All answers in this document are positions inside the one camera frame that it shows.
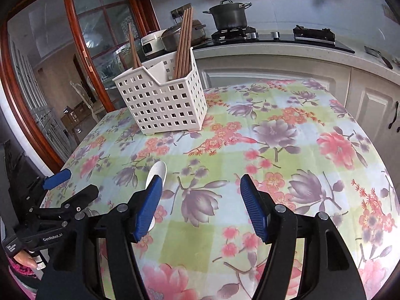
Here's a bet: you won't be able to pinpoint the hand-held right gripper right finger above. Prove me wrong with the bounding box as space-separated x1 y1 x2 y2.
240 173 368 300

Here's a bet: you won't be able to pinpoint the white ceramic spoon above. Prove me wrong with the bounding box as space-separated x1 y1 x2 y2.
145 161 168 232

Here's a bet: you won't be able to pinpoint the wall socket panel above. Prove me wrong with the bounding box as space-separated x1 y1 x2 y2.
382 4 399 24
170 3 193 19

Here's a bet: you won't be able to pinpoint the black glass gas stove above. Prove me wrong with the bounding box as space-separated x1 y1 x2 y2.
210 25 356 54

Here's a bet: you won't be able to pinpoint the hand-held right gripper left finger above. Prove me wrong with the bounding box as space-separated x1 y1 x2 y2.
36 175 165 300

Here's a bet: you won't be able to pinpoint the white perforated plastic basket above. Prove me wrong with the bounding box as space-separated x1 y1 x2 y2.
112 47 207 136

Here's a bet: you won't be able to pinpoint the red wooden door frame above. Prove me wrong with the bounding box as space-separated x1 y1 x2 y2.
0 0 160 169

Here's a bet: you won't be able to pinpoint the white dining chair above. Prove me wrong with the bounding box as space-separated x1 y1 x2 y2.
69 80 107 122

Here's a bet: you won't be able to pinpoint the floral tablecloth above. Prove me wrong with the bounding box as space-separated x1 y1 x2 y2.
40 78 397 300

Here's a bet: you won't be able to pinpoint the silver rice cooker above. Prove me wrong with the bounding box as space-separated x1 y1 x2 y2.
160 19 207 53

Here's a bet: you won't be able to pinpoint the dark grey lidded pot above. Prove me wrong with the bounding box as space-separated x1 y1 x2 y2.
202 0 252 31

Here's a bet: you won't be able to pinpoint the black handled knife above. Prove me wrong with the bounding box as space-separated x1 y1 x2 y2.
364 45 394 69

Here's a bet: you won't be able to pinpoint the white countertop appliance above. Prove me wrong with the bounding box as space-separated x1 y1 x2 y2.
139 29 166 57

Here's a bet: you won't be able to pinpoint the black appliance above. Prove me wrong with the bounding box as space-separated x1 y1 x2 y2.
0 140 41 194

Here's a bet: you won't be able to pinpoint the glass sliding door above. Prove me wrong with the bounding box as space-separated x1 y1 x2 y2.
62 0 157 113

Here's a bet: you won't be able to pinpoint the white kitchen counter cabinet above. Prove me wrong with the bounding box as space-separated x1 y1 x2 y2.
190 33 400 141

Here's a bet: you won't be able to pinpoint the person's left hand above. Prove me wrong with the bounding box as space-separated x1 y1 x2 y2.
14 250 39 269

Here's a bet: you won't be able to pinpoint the person's left forearm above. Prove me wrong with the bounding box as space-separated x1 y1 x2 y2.
6 256 40 293

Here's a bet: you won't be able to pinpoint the cardboard boxes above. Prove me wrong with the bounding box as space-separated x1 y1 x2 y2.
61 104 91 132

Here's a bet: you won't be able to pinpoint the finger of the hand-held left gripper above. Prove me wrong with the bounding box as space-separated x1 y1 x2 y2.
23 169 72 204
29 184 100 222

